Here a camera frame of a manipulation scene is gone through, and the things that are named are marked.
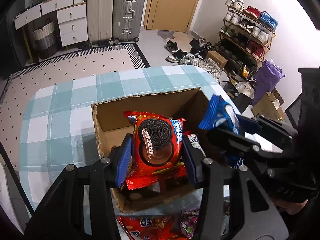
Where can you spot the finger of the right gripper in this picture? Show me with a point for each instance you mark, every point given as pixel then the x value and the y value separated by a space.
pixel 248 125
pixel 223 143

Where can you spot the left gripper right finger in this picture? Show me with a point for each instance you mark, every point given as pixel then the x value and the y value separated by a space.
pixel 192 159

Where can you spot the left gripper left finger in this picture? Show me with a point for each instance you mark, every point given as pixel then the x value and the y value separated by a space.
pixel 120 160

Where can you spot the white noodle snack bag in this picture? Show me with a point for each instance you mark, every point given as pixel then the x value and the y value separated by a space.
pixel 195 143

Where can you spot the blue Oreo packet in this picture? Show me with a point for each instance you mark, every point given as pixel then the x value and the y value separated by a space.
pixel 220 114

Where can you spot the small red Oreo packet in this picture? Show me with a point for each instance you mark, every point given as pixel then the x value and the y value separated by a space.
pixel 157 140

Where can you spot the purple candy bag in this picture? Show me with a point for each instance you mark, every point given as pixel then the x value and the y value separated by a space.
pixel 189 218

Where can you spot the person's right hand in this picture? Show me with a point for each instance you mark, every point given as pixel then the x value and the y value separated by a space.
pixel 289 207

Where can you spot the black bag on floor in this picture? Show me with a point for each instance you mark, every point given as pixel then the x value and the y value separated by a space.
pixel 241 93

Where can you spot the brown SF cardboard box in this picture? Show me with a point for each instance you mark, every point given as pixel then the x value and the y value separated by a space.
pixel 111 126

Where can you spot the purple plastic bag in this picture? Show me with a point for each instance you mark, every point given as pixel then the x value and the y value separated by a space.
pixel 267 77

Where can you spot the brown shoe box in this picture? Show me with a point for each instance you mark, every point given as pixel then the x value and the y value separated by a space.
pixel 219 59

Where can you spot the checked teal tablecloth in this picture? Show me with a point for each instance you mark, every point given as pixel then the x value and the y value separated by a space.
pixel 57 127

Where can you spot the red snack bag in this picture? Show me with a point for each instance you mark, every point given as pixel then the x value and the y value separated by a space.
pixel 150 227

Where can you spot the shoe rack with shoes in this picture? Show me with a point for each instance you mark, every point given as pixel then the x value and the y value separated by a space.
pixel 245 37

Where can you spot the patterned floor rug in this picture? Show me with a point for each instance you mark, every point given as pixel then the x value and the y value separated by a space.
pixel 21 86

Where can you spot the wooden door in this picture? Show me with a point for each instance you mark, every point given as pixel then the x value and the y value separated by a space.
pixel 170 15

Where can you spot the striped laundry basket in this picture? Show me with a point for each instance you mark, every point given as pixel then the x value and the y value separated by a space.
pixel 45 40

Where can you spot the white drawer desk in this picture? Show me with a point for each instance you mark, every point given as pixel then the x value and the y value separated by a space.
pixel 69 17

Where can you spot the silver suitcase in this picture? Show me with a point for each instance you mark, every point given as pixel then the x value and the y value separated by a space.
pixel 127 18

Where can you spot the beige suitcase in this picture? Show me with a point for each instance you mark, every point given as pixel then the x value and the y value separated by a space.
pixel 99 20

